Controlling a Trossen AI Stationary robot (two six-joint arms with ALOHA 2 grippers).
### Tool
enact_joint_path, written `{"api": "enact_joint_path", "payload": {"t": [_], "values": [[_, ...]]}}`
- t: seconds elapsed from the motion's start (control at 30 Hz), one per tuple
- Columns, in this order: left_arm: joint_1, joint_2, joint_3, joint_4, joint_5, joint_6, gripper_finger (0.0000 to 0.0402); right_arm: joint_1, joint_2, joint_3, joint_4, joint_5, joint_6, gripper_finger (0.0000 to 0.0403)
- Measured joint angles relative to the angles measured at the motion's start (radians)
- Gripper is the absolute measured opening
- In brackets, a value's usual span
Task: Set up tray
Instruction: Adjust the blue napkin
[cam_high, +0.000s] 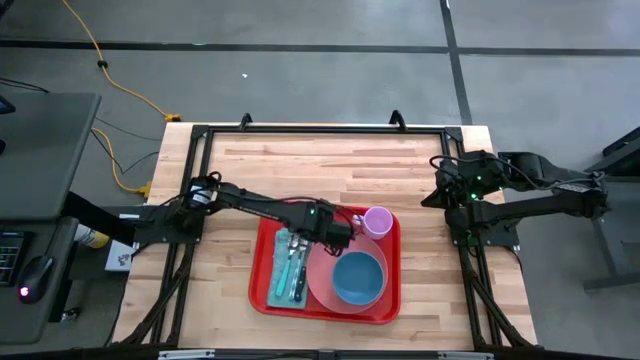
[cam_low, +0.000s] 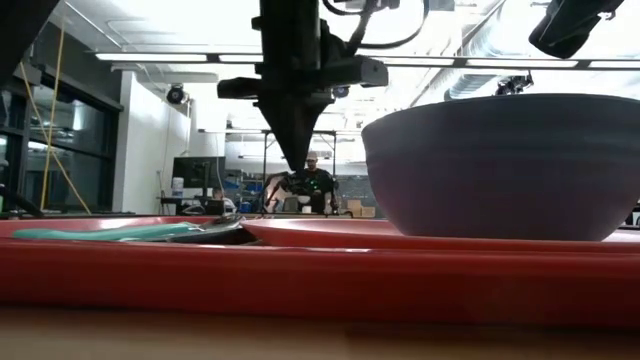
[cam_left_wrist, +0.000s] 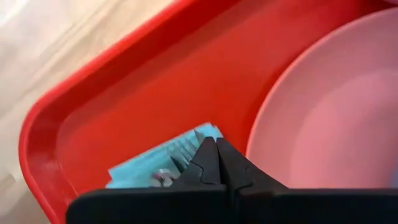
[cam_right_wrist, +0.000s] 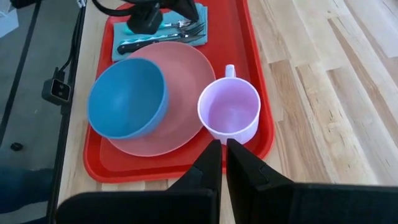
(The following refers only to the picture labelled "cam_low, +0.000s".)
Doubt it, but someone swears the red plastic tray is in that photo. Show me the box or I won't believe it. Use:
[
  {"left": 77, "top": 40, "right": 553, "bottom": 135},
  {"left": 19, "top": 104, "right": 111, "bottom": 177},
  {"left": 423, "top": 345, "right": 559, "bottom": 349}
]
[{"left": 0, "top": 214, "right": 640, "bottom": 330}]

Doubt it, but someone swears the black metal station frame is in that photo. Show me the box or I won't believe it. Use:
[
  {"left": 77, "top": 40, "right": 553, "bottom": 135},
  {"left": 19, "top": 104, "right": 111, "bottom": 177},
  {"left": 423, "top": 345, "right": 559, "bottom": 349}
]
[{"left": 261, "top": 128, "right": 364, "bottom": 214}]

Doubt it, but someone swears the pink round plate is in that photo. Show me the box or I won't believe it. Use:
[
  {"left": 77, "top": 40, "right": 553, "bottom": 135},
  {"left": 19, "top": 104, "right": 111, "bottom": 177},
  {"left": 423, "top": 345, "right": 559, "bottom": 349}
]
[{"left": 240, "top": 218, "right": 640, "bottom": 255}]

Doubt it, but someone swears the person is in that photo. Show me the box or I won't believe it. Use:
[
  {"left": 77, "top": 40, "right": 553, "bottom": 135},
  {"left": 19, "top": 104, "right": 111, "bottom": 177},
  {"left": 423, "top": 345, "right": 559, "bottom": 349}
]
[{"left": 294, "top": 151, "right": 337, "bottom": 215}]

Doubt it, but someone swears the black-handled knife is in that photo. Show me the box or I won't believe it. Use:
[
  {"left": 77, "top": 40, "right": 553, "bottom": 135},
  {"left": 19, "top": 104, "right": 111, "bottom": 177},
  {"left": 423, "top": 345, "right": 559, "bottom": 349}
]
[{"left": 167, "top": 227, "right": 261, "bottom": 246}]

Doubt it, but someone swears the silver ventilation duct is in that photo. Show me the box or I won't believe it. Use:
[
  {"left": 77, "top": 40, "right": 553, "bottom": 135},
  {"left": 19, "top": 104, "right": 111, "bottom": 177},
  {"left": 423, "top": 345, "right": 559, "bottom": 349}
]
[{"left": 443, "top": 72, "right": 502, "bottom": 101}]

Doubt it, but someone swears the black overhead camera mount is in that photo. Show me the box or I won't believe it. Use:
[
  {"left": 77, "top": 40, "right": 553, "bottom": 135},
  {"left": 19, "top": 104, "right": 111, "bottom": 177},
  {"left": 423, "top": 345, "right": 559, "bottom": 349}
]
[{"left": 494, "top": 71, "right": 535, "bottom": 96}]

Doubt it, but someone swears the silver metal fork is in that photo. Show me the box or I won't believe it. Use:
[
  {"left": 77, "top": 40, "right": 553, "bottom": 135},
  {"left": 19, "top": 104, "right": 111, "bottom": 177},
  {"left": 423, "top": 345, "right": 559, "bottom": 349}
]
[{"left": 197, "top": 213, "right": 247, "bottom": 234}]

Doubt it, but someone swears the yellow cable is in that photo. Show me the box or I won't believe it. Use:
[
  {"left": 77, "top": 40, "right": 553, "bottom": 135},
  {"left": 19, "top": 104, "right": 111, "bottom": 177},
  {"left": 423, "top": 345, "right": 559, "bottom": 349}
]
[
  {"left": 18, "top": 59, "right": 93, "bottom": 216},
  {"left": 39, "top": 27, "right": 67, "bottom": 214}
]

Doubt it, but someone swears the black window frame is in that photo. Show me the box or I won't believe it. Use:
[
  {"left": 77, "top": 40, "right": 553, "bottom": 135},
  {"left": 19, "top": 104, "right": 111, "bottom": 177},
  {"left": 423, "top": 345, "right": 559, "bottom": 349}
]
[{"left": 0, "top": 64, "right": 125, "bottom": 217}]

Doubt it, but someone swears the teal cloth napkin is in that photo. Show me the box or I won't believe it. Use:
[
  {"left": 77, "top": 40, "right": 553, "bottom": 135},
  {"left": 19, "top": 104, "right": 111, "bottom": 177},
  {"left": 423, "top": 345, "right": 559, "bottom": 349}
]
[{"left": 12, "top": 221, "right": 204, "bottom": 243}]

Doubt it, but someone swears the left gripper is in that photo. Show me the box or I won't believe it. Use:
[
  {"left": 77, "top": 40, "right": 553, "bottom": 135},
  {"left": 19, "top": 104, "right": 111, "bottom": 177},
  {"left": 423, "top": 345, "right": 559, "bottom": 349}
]
[{"left": 216, "top": 0, "right": 390, "bottom": 173}]

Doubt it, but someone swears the blue bowl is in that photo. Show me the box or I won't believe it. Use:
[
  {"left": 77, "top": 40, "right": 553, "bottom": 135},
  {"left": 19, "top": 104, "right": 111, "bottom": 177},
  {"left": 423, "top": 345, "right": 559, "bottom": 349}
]
[{"left": 360, "top": 92, "right": 640, "bottom": 243}]

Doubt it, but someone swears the black camera cable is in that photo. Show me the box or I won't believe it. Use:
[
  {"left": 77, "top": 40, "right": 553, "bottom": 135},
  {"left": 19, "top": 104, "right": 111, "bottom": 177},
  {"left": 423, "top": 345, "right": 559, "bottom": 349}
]
[{"left": 322, "top": 0, "right": 431, "bottom": 51}]

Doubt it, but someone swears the black monitor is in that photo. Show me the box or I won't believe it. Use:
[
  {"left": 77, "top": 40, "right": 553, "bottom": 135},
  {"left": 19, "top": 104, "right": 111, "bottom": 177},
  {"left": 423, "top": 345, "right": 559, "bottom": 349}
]
[{"left": 172, "top": 156, "right": 227, "bottom": 190}]

